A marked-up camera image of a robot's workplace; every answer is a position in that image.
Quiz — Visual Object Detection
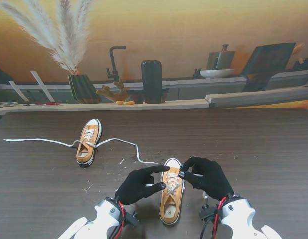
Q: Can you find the white bowl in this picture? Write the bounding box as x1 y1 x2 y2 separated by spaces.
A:
199 68 235 79

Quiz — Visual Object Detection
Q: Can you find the long white spread shoelace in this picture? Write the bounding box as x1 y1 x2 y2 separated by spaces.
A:
3 129 159 165

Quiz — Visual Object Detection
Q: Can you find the red right wrist cable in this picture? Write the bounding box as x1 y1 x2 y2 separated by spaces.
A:
212 196 229 238

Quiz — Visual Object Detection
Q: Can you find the black cylindrical canister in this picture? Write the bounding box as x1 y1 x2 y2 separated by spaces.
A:
140 59 163 104

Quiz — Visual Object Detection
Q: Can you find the dark ribbed vase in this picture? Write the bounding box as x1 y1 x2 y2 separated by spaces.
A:
68 74 101 105

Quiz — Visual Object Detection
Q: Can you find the short white slanted slat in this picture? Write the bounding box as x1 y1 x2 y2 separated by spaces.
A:
8 81 30 105

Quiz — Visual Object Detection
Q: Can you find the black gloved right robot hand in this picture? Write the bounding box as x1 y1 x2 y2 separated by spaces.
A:
178 156 235 202

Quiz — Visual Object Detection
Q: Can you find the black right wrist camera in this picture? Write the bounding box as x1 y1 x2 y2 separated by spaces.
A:
198 204 219 221

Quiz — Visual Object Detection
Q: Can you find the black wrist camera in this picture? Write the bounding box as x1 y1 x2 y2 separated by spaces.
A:
198 204 219 221
125 210 140 228

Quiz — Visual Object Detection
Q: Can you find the grey shelf plank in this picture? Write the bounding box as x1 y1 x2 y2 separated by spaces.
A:
205 86 308 109

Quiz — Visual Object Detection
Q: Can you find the dark slanted board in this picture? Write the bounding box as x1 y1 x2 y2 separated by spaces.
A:
241 42 297 92

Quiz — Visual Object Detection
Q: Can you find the light wooden shelf plank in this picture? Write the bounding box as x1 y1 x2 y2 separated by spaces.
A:
0 99 210 115

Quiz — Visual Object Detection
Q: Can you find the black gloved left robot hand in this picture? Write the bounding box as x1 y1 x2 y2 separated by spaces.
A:
115 165 171 206

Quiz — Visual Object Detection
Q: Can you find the long white slanted slat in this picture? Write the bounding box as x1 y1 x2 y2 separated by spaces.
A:
30 71 56 103

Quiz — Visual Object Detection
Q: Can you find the black kitchen faucet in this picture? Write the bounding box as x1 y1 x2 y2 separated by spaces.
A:
106 45 127 82

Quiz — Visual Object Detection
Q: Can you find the grey metal kettle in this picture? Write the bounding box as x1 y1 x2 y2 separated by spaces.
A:
206 44 236 71

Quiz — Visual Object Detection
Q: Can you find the red left wrist cable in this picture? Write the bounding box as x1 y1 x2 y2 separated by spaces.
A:
117 200 127 235

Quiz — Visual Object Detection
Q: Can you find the white pampas grass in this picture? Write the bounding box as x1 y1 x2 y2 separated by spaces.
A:
0 0 95 75

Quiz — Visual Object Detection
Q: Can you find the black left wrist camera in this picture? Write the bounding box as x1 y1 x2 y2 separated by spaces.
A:
125 210 140 228

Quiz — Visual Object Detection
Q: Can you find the red wrist cable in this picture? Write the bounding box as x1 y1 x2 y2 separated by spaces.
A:
212 196 229 238
117 200 127 235

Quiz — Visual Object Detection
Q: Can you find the yellow sneaker with spread lace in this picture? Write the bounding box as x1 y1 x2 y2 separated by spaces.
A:
76 119 104 168

